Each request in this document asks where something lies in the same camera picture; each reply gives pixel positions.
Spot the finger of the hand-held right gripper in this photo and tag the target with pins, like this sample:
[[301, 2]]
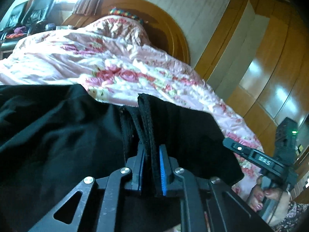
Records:
[[251, 154]]

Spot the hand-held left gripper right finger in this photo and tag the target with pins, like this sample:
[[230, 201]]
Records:
[[163, 169]]

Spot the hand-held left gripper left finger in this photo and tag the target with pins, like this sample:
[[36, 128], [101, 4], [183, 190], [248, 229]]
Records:
[[141, 171]]

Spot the black pants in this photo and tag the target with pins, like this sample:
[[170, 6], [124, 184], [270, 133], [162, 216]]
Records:
[[60, 135]]

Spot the person's right forearm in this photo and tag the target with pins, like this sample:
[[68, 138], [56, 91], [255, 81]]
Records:
[[294, 216]]

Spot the person's right hand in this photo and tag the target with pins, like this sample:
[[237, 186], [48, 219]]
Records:
[[277, 199]]

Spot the wooden wardrobe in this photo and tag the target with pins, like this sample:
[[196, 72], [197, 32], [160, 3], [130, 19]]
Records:
[[272, 65]]

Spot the pink floral quilt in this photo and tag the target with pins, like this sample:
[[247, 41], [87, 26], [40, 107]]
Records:
[[108, 60]]

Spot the wooden headboard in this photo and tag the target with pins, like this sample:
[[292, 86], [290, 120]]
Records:
[[169, 36]]

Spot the colourful checked pillow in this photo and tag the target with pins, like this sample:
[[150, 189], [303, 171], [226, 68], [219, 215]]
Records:
[[123, 14]]

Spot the purple cloth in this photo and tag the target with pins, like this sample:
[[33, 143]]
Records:
[[19, 29]]

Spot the large black office chair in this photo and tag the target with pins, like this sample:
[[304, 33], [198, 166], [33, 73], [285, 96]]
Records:
[[39, 11]]

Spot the small black office chair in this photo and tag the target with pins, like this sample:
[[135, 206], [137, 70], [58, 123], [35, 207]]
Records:
[[15, 15]]

